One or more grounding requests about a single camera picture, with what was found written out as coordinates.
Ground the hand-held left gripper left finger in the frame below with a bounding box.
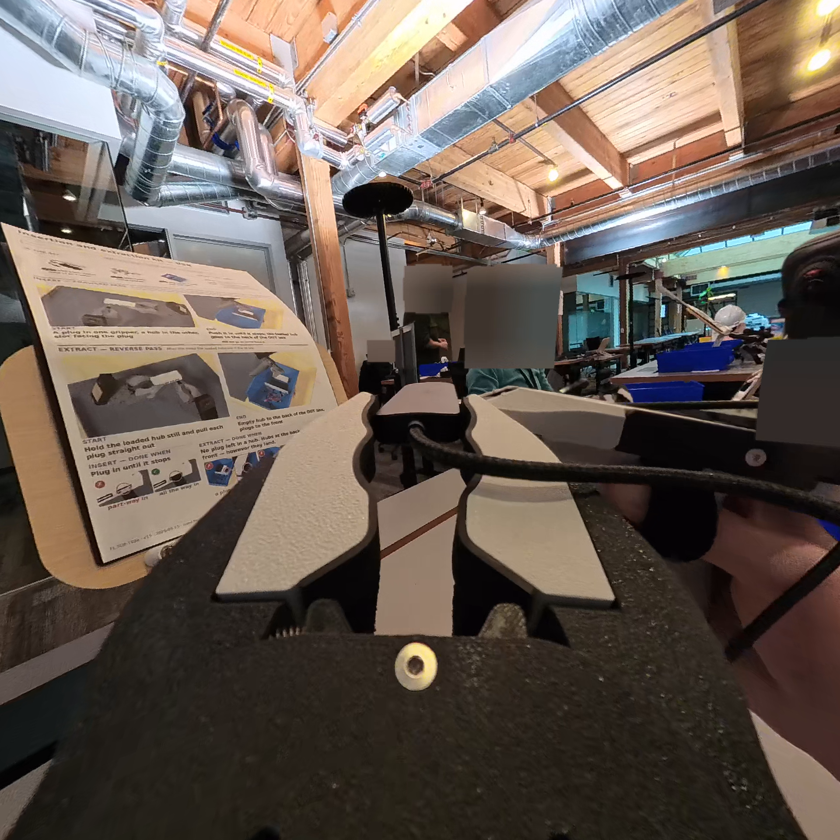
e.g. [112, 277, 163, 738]
[215, 391, 382, 605]

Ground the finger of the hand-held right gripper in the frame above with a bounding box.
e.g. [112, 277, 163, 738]
[483, 386, 630, 454]

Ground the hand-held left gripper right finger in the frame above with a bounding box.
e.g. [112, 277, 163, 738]
[457, 392, 618, 609]

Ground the black braided usb cable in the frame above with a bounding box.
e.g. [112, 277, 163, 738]
[408, 422, 840, 526]

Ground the grey usb hub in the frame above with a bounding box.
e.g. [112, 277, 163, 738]
[373, 382, 471, 447]

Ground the person's right hand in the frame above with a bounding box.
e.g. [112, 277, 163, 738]
[602, 486, 840, 782]

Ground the grey flat panel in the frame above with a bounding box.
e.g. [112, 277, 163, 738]
[392, 325, 419, 388]

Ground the printed instruction sheet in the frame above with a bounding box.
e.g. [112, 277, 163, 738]
[0, 222, 337, 565]

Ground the black steel beam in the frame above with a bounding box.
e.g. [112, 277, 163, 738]
[564, 190, 840, 263]

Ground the wooden sign board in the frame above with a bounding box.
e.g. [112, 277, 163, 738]
[0, 344, 349, 588]

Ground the black pole with round disc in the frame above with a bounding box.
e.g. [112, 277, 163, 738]
[343, 182, 421, 388]

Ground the bundle of silver pipes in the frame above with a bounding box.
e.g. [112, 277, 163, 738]
[0, 0, 368, 172]

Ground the thin black cable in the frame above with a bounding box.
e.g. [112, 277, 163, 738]
[724, 543, 840, 660]

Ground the spiral metal duct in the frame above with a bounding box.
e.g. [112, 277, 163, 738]
[394, 167, 840, 253]

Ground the wooden post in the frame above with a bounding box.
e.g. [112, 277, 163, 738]
[298, 154, 358, 395]

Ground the silver rectangular air duct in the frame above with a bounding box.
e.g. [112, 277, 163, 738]
[331, 0, 729, 198]

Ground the silver round duct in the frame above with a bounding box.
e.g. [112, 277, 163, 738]
[62, 46, 309, 207]

